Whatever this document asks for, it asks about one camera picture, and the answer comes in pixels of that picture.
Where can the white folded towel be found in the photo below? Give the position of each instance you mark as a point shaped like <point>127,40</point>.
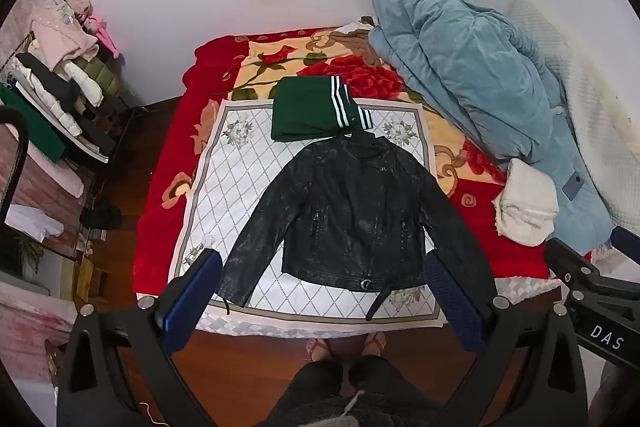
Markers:
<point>525,207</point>

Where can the pile of clothes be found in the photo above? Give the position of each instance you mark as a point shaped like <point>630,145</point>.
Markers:
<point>55,72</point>

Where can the grey patterned bed sheet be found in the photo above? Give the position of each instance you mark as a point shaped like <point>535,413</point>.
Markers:
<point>525,292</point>

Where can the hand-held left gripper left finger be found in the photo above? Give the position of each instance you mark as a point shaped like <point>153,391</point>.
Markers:
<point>192,297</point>

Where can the black curved bar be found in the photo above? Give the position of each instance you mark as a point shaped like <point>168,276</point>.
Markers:
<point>20,147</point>

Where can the person's right foot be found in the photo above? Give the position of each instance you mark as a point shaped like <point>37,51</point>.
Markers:
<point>374,344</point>

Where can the black leather jacket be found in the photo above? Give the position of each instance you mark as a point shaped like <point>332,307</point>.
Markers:
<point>350,217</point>

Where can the person's left foot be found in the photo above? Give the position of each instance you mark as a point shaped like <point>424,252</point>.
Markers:
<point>318,349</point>

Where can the red floral blanket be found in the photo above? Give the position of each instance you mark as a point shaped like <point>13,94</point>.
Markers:
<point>165,187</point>

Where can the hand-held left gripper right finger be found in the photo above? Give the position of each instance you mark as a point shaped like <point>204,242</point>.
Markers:
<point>452,302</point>

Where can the wooden stool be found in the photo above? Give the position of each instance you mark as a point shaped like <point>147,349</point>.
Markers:
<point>92,279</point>

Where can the person's legs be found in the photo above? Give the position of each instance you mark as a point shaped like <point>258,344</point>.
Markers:
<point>320,387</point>

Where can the green garment with white stripes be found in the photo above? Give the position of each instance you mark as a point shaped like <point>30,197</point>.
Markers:
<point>300,112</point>

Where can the light blue quilt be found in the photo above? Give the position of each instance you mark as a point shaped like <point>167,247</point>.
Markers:
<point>465,57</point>

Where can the dark green cloth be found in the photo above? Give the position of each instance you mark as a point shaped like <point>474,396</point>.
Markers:
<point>30,122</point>

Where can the person's right forearm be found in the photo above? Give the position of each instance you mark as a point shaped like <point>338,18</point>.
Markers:
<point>617,397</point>

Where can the person's foot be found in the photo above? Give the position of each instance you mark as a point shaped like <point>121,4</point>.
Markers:
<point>374,344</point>
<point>318,349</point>

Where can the white quilted bedding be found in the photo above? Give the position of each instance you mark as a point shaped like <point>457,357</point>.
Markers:
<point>600,107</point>

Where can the blue-grey phone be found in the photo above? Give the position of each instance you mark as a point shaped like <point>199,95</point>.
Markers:
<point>572,185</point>

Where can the white diamond-patterned cloth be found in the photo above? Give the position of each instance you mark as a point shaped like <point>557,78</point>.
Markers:
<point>240,177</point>

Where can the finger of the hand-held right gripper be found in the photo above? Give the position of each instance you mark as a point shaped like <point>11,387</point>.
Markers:
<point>627,239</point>
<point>575,269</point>

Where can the black bag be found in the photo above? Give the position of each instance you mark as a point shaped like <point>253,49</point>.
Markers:
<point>102,216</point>

